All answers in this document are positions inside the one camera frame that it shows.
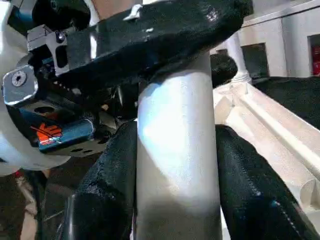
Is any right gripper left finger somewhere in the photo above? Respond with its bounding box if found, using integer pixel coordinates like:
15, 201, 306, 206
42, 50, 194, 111
62, 120, 139, 240

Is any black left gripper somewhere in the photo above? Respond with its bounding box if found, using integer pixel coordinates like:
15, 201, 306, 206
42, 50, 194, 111
0, 24, 132, 160

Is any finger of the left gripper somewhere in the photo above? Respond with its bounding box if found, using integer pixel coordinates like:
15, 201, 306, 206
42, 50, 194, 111
54, 0, 254, 97
210, 52, 239, 89

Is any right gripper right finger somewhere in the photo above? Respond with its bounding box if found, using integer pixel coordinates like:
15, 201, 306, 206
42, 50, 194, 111
215, 125, 320, 240

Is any white plastic table top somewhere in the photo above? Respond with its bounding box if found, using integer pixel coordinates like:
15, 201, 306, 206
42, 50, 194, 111
212, 81, 320, 240

